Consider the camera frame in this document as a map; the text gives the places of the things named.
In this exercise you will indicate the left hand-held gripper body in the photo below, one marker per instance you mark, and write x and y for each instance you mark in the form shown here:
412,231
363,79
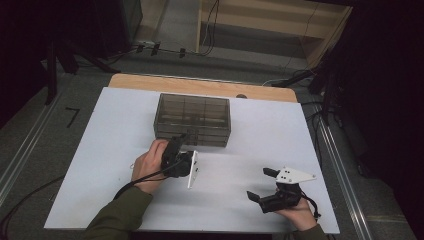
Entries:
178,165

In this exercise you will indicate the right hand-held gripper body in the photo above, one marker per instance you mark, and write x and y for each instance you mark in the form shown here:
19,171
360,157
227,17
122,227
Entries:
286,191

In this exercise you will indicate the smoky transparent drawer box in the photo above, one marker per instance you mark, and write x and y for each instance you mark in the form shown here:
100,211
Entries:
193,116

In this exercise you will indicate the transparent drawer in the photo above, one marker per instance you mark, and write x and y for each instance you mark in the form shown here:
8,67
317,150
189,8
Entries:
210,141

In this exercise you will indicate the person's right hand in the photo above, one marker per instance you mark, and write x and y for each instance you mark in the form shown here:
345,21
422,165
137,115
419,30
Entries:
300,215

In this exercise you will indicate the person's left hand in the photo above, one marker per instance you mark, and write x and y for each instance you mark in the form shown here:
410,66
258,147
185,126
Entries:
150,166

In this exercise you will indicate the white board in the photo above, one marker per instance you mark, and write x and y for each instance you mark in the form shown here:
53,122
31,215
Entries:
266,133

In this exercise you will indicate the wooden table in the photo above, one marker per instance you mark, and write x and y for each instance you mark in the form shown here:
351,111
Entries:
200,87

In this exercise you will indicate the power strip with plugs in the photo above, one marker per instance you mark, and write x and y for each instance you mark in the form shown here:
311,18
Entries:
148,46

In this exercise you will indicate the black stand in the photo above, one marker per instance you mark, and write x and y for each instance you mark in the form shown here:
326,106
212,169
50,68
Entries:
325,86
66,60

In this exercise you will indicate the metal floor rail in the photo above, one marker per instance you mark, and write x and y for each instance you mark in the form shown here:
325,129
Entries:
26,150
343,173

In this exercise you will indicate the wooden shelf frame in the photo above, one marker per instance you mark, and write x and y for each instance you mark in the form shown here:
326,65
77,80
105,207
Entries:
266,23

